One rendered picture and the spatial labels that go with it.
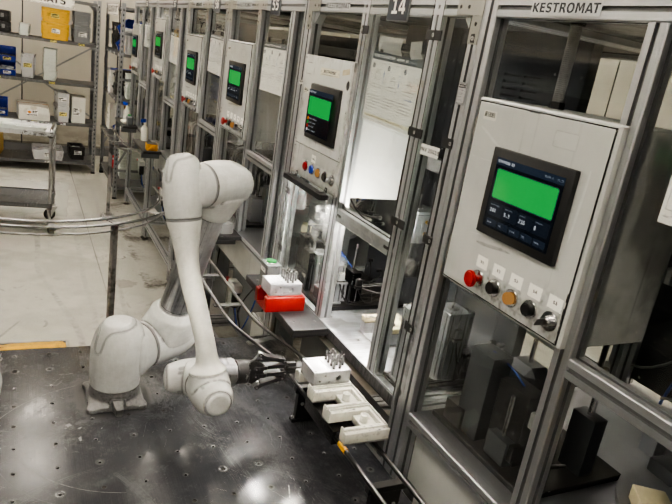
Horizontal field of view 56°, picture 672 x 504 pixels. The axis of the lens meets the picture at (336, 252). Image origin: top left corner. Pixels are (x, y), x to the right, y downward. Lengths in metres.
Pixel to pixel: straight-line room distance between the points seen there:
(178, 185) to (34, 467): 0.85
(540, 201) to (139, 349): 1.30
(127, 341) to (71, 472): 0.41
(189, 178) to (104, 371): 0.68
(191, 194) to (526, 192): 0.89
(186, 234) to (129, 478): 0.68
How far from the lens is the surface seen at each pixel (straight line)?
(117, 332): 2.05
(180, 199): 1.77
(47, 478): 1.90
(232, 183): 1.87
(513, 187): 1.43
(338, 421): 1.86
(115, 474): 1.90
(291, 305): 2.35
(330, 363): 1.98
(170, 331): 2.14
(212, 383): 1.73
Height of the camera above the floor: 1.84
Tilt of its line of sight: 17 degrees down
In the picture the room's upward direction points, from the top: 9 degrees clockwise
